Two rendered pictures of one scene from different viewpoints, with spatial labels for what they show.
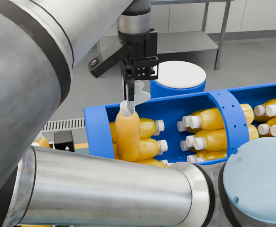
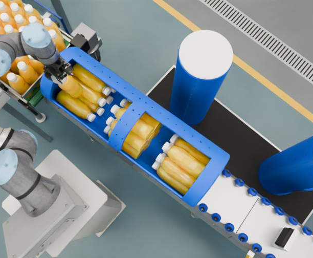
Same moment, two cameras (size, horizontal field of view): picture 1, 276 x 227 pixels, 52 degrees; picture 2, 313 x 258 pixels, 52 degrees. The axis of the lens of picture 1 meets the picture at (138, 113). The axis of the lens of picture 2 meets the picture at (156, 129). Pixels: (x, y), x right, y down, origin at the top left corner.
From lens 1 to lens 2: 1.17 m
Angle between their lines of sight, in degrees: 44
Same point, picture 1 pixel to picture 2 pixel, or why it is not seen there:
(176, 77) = (197, 56)
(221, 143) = not seen: hidden behind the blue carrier
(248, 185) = not seen: outside the picture
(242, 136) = (117, 142)
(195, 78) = (207, 71)
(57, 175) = not seen: outside the picture
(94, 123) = not seen: hidden behind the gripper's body
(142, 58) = (53, 70)
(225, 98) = (129, 116)
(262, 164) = not seen: outside the picture
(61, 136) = (77, 40)
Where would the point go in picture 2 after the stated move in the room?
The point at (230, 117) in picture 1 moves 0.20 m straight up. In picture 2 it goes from (118, 128) to (112, 113)
